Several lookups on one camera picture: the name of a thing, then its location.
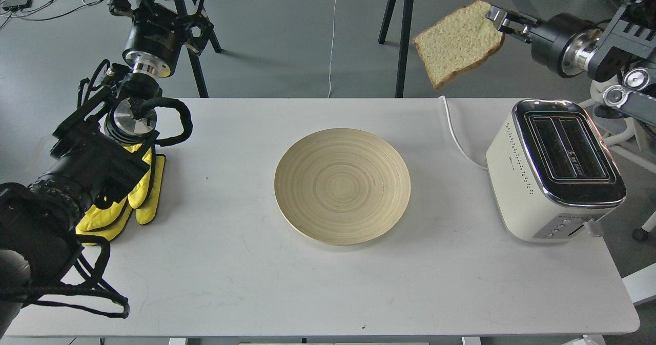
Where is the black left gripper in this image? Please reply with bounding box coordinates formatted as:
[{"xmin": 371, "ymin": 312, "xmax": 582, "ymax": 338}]
[{"xmin": 109, "ymin": 0, "xmax": 214, "ymax": 78}]

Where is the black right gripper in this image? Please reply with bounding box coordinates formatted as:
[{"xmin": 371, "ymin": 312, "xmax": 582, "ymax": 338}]
[{"xmin": 485, "ymin": 6, "xmax": 599, "ymax": 78}]

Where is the slice of white bread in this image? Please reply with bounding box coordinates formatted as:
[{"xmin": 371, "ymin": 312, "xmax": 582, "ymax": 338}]
[{"xmin": 413, "ymin": 0, "xmax": 505, "ymax": 90}]

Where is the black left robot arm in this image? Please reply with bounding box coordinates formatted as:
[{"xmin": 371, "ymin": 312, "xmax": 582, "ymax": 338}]
[{"xmin": 2, "ymin": 0, "xmax": 220, "ymax": 334}]

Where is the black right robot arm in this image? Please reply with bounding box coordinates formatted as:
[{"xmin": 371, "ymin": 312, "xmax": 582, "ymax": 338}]
[{"xmin": 486, "ymin": 0, "xmax": 655, "ymax": 126}]

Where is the cream white toaster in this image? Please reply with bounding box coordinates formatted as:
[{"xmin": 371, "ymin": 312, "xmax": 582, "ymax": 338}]
[{"xmin": 486, "ymin": 99, "xmax": 626, "ymax": 243}]

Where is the yellow oven glove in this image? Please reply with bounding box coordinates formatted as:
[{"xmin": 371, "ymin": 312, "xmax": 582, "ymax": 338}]
[{"xmin": 75, "ymin": 146, "xmax": 166, "ymax": 241}]

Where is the round bamboo plate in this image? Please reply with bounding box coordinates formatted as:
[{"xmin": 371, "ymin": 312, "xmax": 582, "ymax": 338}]
[{"xmin": 274, "ymin": 128, "xmax": 412, "ymax": 246}]

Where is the white toaster power cable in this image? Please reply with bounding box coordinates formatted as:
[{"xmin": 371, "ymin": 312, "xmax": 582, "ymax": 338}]
[{"xmin": 437, "ymin": 95, "xmax": 488, "ymax": 171}]

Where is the white hanging cable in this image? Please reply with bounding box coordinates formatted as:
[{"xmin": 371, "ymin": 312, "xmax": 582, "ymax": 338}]
[{"xmin": 326, "ymin": 0, "xmax": 337, "ymax": 98}]

